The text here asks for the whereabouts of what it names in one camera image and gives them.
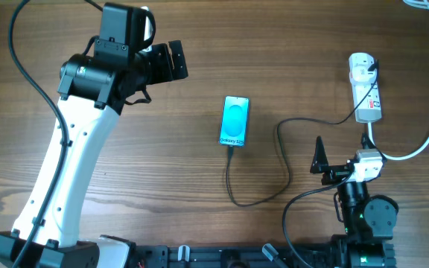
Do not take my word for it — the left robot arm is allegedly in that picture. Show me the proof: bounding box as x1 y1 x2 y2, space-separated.
0 3 188 267

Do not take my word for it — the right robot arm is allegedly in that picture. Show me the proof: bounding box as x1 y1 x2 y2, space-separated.
310 134 399 268

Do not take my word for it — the smartphone with cyan screen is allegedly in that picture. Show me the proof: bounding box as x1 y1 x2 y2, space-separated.
218 96 250 147

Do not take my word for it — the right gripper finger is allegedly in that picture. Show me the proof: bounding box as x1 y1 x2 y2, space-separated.
310 136 328 173
360 133 387 162

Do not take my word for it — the white power strip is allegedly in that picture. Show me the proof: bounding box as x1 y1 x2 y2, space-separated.
349 52 382 124

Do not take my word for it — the white USB charger plug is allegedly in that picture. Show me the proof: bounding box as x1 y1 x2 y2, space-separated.
349 66 378 86

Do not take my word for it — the black USB charging cable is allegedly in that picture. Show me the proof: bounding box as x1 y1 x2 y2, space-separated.
224 59 381 208

